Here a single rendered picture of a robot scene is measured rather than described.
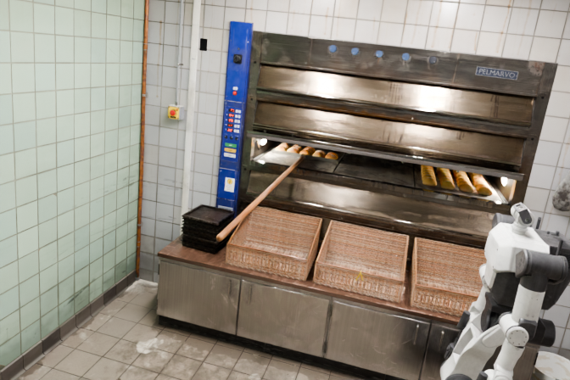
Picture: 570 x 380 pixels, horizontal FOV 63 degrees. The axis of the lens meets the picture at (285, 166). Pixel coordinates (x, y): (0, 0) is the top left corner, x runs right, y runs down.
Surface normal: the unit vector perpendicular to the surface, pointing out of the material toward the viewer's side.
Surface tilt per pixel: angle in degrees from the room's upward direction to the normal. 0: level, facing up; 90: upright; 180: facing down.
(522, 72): 90
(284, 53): 90
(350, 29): 90
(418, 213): 71
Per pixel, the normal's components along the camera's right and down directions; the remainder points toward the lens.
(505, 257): -0.82, -0.04
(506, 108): -0.20, -0.13
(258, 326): -0.25, 0.21
